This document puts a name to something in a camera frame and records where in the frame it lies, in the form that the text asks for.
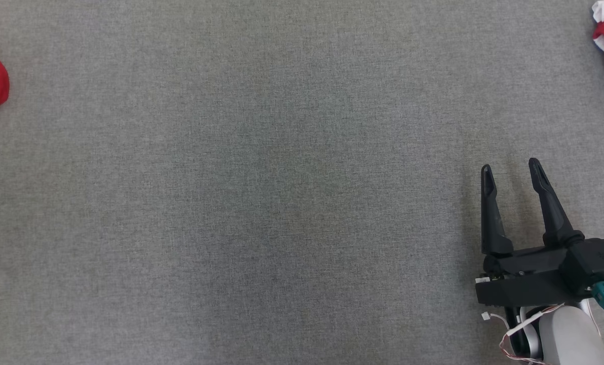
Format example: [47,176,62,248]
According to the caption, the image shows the grey fabric sofa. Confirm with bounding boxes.
[0,0,604,365]

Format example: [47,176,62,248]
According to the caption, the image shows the thin red white wires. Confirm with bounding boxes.
[481,303,566,365]

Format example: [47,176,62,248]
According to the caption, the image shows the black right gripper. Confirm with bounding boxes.
[475,158,594,308]

